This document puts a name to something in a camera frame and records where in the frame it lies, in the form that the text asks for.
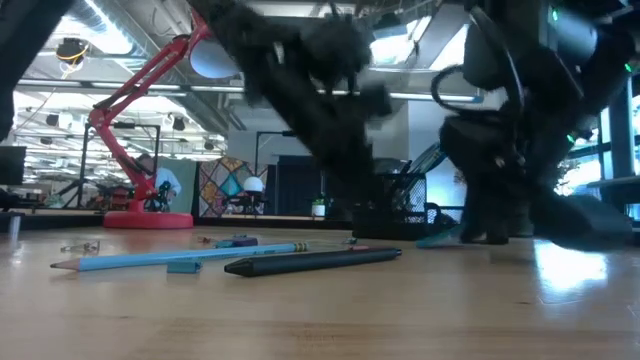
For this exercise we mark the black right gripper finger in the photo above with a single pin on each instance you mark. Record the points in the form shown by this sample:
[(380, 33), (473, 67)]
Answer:
[(497, 222), (471, 222)]

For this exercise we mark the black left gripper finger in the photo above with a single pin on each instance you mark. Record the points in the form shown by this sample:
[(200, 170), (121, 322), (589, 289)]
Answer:
[(370, 165), (340, 160)]

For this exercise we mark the blue sticky note pad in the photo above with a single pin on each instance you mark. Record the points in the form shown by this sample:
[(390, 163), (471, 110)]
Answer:
[(440, 241)]

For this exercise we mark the teal binder clip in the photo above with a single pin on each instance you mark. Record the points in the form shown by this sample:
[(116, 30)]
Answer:
[(350, 241)]

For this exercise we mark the thick black pen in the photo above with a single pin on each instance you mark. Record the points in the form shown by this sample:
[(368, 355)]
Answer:
[(310, 261)]

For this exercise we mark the purple eraser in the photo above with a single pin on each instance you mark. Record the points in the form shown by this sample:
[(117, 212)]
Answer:
[(245, 242)]

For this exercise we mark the light blue pencil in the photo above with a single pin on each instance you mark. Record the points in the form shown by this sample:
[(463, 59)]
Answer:
[(175, 257)]

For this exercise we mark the red binder clip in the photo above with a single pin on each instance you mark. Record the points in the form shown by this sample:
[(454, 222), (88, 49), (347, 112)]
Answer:
[(92, 246)]

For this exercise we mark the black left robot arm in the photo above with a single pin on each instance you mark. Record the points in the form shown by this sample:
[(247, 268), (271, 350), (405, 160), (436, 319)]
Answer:
[(30, 50)]

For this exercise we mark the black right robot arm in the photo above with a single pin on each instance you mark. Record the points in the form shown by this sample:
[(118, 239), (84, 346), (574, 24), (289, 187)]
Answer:
[(575, 40)]

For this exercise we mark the black mesh desk organizer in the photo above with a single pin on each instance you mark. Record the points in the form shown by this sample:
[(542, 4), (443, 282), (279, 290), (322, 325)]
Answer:
[(400, 230)]

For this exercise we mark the black background cabinet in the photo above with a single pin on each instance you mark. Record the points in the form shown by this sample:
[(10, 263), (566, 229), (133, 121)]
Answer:
[(295, 190)]

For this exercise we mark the small white plant pot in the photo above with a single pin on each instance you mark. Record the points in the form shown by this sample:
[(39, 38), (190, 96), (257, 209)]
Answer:
[(318, 210)]

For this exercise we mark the long ceiling light strip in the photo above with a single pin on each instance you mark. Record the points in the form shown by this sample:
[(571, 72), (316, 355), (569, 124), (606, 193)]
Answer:
[(440, 96)]

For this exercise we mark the white globe lamp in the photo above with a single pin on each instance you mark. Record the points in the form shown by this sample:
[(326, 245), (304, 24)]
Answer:
[(253, 185)]

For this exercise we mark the colourful patterned panel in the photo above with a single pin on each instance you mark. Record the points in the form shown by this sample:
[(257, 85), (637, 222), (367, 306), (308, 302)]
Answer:
[(220, 185)]

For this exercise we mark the dark grey side desk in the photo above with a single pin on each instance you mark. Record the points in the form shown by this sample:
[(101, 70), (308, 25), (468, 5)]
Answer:
[(615, 182)]

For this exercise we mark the black upright pole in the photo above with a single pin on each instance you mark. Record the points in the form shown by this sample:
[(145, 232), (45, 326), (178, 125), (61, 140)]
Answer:
[(621, 140)]

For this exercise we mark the person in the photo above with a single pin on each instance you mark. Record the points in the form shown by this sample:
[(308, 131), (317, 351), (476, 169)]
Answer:
[(167, 182)]

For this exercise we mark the red desk lamp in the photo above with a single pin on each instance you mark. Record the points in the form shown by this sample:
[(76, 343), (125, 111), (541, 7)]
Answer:
[(147, 220)]

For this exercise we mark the yellow black ceiling device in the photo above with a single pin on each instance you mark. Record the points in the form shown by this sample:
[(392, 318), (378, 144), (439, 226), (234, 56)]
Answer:
[(72, 50)]

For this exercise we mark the black background monitor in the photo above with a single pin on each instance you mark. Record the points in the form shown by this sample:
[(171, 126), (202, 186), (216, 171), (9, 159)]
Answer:
[(12, 165)]

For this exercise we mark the black aluminium table frame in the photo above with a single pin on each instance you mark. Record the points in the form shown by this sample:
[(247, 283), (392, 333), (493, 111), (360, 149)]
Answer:
[(60, 220)]

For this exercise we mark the small silver metal post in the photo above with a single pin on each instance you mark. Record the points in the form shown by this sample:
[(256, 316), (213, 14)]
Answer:
[(15, 232)]

